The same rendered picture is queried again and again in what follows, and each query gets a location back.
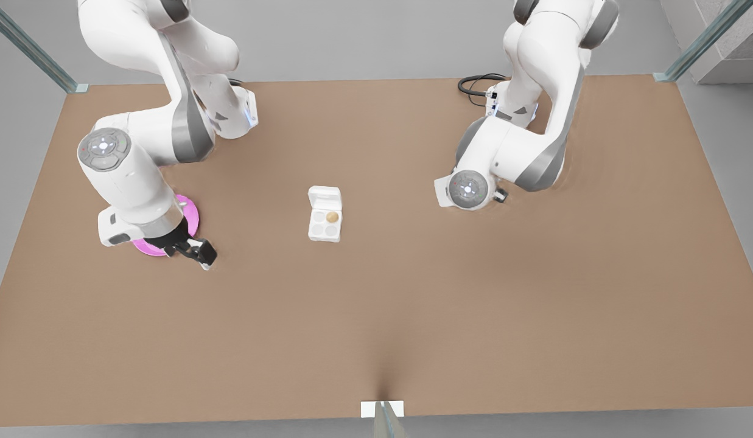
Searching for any pink plate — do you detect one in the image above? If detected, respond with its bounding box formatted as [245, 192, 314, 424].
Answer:
[132, 194, 200, 257]

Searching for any black cable loop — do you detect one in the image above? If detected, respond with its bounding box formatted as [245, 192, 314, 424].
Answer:
[457, 73, 508, 108]

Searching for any silver frame post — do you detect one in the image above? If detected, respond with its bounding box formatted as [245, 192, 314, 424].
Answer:
[653, 0, 753, 83]
[0, 1, 89, 94]
[360, 400, 407, 438]

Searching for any white egg box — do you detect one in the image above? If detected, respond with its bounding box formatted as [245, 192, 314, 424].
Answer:
[308, 207, 343, 243]

